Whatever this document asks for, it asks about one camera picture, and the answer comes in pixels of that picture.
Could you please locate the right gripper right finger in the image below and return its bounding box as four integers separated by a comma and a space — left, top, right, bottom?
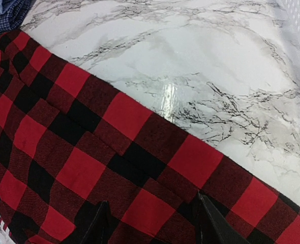
197, 193, 249, 244

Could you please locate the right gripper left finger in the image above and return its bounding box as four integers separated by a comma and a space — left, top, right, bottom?
82, 201, 111, 244

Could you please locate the red black plaid shirt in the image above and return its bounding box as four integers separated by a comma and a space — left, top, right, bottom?
0, 29, 300, 243

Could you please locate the blue checked folded shirt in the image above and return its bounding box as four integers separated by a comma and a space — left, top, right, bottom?
0, 0, 33, 34

